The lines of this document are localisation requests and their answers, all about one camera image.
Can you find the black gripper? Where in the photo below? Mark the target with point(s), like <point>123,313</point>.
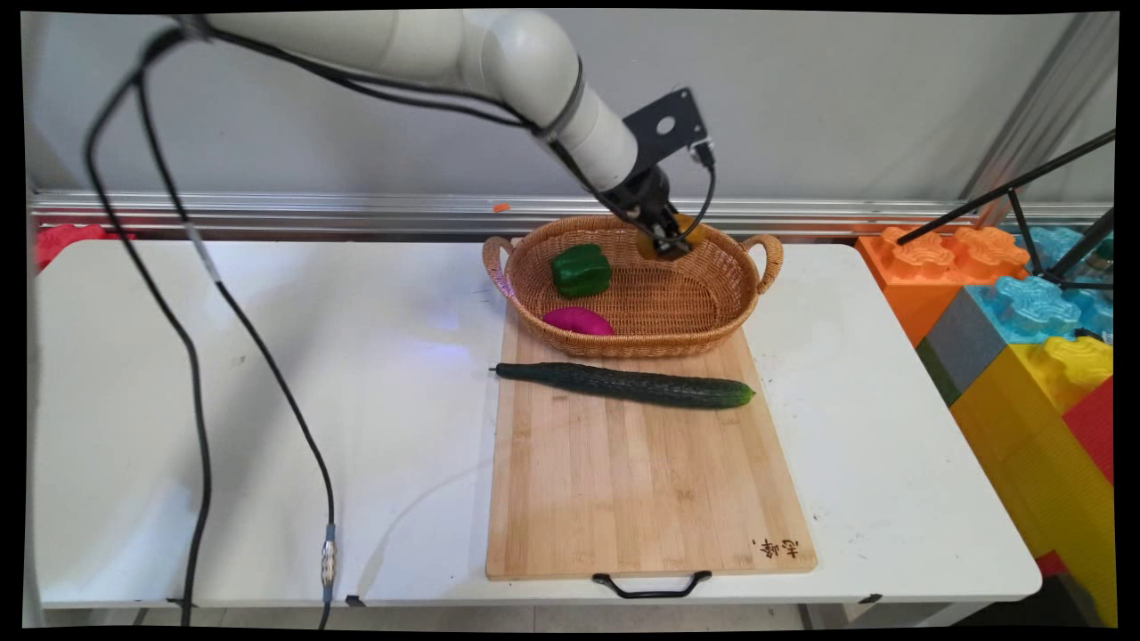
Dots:
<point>646,194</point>

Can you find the orange yellow fruit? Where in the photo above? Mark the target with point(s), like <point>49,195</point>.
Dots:
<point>693,233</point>

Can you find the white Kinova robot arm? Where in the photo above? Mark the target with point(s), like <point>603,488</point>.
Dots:
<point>445,49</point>

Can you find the woven wicker basket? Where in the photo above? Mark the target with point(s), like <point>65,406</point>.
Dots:
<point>659,303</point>

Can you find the green bell pepper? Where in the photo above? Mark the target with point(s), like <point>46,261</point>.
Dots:
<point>581,271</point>

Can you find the purple sweet potato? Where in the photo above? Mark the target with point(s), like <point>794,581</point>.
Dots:
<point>579,321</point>

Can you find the long dark green cucumber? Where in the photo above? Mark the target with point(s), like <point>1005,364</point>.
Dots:
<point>623,385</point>

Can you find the orange giant building block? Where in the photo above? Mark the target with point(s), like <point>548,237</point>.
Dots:
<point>917,285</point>

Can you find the grey giant building block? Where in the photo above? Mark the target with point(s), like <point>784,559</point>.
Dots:
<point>962,343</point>

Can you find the black tripod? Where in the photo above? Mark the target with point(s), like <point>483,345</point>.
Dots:
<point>1015,189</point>

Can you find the light blue giant building block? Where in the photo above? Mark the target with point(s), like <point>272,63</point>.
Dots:
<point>1033,307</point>
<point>1055,245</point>

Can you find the yellow giant building block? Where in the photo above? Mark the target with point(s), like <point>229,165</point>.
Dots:
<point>1033,445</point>

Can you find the red giant building block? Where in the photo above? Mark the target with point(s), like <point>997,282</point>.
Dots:
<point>1094,427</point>

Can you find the black wrist camera mount plate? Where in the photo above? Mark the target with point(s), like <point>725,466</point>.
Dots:
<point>668,125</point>

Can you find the aluminium diagonal profile post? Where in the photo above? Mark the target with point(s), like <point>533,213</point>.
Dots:
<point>1042,107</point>

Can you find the aluminium wall rail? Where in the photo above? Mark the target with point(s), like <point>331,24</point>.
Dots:
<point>267,212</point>

